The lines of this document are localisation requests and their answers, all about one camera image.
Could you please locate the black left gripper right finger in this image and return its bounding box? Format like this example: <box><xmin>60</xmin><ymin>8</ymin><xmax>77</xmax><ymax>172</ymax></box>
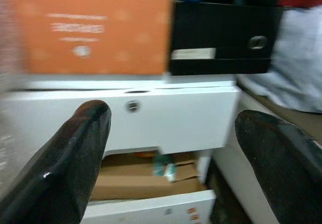
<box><xmin>234</xmin><ymin>109</ymin><xmax>322</xmax><ymax>224</ymax></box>

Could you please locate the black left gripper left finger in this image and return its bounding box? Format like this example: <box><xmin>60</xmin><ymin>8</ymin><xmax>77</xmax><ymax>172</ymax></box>
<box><xmin>0</xmin><ymin>99</ymin><xmax>113</xmax><ymax>224</ymax></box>

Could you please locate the brown cardboard box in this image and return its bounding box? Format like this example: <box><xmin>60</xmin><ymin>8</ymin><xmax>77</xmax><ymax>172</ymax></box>
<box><xmin>89</xmin><ymin>152</ymin><xmax>207</xmax><ymax>201</ymax></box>

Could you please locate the white box with orange marks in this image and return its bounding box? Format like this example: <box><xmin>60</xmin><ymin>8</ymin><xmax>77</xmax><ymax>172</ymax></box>
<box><xmin>80</xmin><ymin>190</ymin><xmax>217</xmax><ymax>224</ymax></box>

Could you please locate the green and white packet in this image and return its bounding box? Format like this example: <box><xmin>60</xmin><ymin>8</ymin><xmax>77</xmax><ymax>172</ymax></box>
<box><xmin>152</xmin><ymin>153</ymin><xmax>177</xmax><ymax>183</ymax></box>

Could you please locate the grey-blue cloth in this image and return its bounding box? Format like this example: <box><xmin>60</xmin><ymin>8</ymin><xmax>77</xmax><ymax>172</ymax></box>
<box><xmin>237</xmin><ymin>7</ymin><xmax>322</xmax><ymax>114</ymax></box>

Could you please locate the orange cardboard box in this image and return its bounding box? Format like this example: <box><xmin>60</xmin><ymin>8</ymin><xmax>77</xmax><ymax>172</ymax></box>
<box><xmin>5</xmin><ymin>0</ymin><xmax>174</xmax><ymax>75</ymax></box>

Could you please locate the black box with label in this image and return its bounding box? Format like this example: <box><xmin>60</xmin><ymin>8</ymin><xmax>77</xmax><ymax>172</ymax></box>
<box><xmin>169</xmin><ymin>2</ymin><xmax>285</xmax><ymax>76</ymax></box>

